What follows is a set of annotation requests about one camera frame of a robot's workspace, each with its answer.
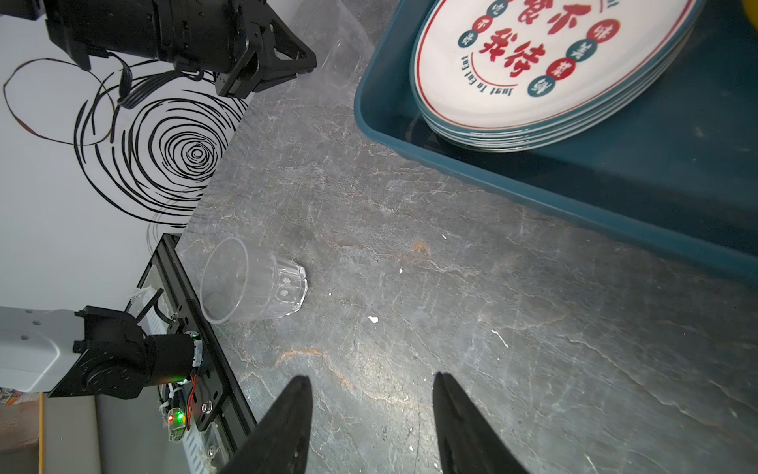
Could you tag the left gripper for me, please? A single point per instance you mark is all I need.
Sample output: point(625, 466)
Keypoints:
point(191, 35)

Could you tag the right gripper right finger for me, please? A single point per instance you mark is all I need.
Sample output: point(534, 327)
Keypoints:
point(466, 441)

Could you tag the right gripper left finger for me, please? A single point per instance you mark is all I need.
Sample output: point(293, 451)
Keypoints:
point(280, 442)

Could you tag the green rimmed white plate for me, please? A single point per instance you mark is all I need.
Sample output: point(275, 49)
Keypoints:
point(531, 139)

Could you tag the yellow bowl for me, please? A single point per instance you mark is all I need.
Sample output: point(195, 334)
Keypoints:
point(750, 9)

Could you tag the teal plastic bin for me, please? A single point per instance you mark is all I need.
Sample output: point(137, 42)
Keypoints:
point(675, 172)

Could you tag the clear glass back left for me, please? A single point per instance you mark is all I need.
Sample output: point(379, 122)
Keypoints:
point(339, 41)

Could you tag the clear glass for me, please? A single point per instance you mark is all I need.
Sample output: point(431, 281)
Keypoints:
point(339, 41)
point(243, 282)

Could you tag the clear glass front left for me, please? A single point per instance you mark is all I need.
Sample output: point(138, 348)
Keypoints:
point(243, 282)

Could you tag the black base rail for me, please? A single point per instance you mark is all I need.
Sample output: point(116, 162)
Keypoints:
point(206, 405)

